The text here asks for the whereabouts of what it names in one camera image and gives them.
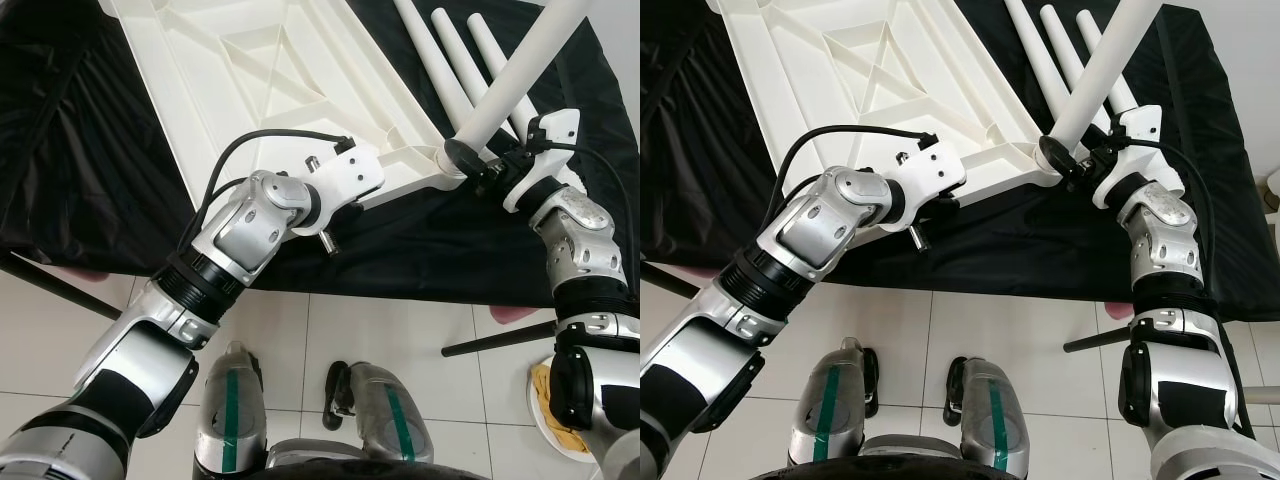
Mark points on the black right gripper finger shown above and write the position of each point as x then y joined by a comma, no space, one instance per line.
466,157
1058,150

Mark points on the white plastic table top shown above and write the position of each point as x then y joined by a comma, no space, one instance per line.
200,90
790,90

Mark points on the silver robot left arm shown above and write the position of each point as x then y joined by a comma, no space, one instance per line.
235,240
815,230

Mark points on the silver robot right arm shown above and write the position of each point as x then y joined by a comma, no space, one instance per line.
585,250
1165,245

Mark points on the black table cloth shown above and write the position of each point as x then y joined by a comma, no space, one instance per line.
1010,240
430,240

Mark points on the white rounded floor appliance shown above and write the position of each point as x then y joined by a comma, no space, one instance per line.
1273,190

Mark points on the crumpled yellow cloth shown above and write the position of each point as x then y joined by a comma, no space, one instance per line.
548,400

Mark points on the black robot waist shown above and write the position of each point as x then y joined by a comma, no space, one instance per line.
360,473
920,474

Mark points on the white round plate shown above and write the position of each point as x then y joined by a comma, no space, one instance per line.
535,420

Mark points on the grey metal pole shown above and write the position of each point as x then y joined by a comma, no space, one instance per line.
1262,396

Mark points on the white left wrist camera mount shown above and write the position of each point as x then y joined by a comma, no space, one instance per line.
930,175
350,180

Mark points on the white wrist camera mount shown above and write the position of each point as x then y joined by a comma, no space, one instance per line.
350,180
1140,130
930,175
555,135

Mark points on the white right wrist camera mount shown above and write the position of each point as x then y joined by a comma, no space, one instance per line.
555,135
1140,130

